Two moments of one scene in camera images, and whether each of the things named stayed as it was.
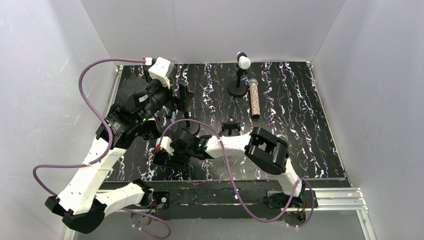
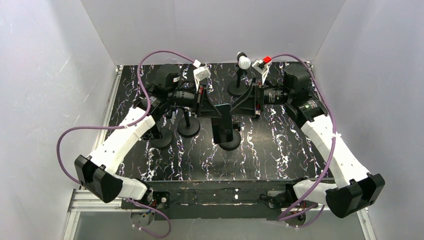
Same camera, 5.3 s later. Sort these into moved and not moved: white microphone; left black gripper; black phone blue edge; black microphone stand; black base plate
Moved: black phone blue edge; left black gripper
Not moved: black microphone stand; black base plate; white microphone
